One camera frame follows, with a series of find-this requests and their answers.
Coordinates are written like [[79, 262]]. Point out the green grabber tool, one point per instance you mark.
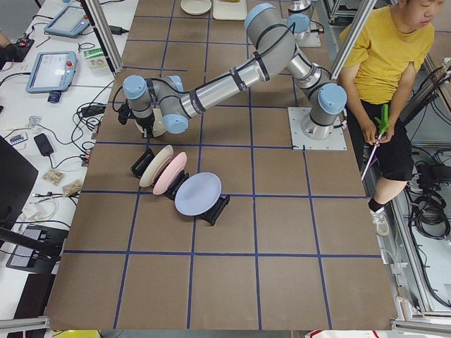
[[383, 125]]

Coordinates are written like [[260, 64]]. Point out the cream round plate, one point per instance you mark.
[[196, 7]]

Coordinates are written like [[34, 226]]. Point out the blue teach pendant near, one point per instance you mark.
[[52, 71]]

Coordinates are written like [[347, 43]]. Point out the white rectangular tray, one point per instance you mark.
[[229, 10]]

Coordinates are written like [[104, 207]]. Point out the person in yellow shirt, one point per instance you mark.
[[381, 69]]

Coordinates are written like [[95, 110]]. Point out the black power adapter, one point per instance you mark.
[[43, 144]]

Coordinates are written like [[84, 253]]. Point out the blue teach pendant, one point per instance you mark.
[[52, 71], [69, 22]]

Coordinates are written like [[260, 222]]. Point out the aluminium frame post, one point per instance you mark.
[[97, 20]]

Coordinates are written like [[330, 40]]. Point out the white ceramic bowl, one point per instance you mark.
[[158, 128]]

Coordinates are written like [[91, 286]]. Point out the blue teach pendant far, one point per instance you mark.
[[69, 22]]

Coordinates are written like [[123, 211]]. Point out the light blue plate in rack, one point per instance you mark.
[[198, 194]]

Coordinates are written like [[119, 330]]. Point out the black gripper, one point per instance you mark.
[[145, 123]]

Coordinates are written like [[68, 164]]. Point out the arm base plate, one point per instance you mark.
[[307, 135], [307, 40]]

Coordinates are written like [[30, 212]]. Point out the green white carton box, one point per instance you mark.
[[94, 58]]

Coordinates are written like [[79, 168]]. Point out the black dish rack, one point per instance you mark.
[[209, 216]]

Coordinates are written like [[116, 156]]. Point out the pink plate in rack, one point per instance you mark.
[[169, 174]]

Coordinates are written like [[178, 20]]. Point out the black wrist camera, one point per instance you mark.
[[124, 113]]

